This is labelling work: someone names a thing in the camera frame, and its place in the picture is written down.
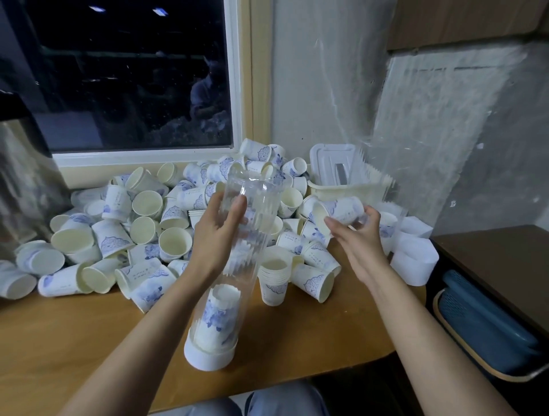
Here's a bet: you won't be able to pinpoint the cup tube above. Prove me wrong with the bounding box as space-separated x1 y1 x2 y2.
184 163 281 372

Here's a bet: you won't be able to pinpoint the white framed window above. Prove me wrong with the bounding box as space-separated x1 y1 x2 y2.
0 0 276 191

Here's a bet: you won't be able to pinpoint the person's blue jeans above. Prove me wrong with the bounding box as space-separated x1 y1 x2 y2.
182 381 331 416

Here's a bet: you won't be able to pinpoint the blue bin with tan rim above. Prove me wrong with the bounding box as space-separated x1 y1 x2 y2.
432 269 549 383

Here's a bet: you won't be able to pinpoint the clear plastic bag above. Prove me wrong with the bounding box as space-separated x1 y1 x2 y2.
369 43 549 234

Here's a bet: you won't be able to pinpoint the nested stack of paper cups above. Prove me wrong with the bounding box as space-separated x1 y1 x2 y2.
190 283 244 354

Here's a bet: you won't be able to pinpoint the translucent plastic box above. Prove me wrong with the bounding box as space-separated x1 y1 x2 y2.
306 175 396 207

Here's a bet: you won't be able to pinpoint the single blue-printed paper cup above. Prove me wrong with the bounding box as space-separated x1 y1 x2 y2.
329 195 367 227

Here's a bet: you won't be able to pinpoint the person's left hand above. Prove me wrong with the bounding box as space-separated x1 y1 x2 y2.
184 194 248 284

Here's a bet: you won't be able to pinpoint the stainless steel water dispenser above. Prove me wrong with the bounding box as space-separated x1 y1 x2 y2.
0 90 75 260

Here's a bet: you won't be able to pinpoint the pile of paper cups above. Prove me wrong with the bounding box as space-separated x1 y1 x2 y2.
0 137 404 315

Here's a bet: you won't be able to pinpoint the dark wooden side counter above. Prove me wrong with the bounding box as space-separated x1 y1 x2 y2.
429 225 549 335

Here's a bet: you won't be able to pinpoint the brown wooden wall cabinet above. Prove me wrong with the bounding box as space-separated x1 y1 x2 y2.
386 0 549 51

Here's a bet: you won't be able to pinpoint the person's left forearm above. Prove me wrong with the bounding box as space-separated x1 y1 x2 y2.
58 270 216 416

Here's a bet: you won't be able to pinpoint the person's right forearm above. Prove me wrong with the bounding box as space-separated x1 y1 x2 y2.
360 270 520 416

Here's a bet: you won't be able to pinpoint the person's right hand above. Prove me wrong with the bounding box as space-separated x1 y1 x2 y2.
324 206 391 288

